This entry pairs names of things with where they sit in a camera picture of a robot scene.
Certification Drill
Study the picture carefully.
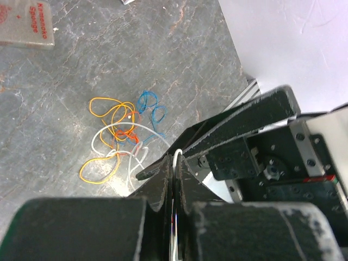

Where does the orange thin cable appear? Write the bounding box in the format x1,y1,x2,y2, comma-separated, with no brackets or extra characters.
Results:
112,110,142,156

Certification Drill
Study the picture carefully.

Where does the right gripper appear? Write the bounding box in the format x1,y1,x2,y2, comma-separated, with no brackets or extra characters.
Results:
182,86,348,218

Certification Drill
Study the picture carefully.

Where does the small grey red box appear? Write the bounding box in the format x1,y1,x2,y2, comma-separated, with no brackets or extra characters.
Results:
1,0,55,50

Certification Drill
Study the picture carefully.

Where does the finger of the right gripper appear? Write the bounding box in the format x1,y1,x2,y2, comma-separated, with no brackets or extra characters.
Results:
135,119,218,181

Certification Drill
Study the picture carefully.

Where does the yellow thin cable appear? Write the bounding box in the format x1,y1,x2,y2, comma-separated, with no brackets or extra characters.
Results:
79,96,136,185

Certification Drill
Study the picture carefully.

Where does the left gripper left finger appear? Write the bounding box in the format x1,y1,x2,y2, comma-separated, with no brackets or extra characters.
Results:
1,155,172,260

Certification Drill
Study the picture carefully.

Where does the blue thin cable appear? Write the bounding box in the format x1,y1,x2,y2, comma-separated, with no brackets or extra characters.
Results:
118,90,167,145

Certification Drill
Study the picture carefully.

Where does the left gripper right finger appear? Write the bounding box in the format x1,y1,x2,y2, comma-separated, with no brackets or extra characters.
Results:
173,154,345,260

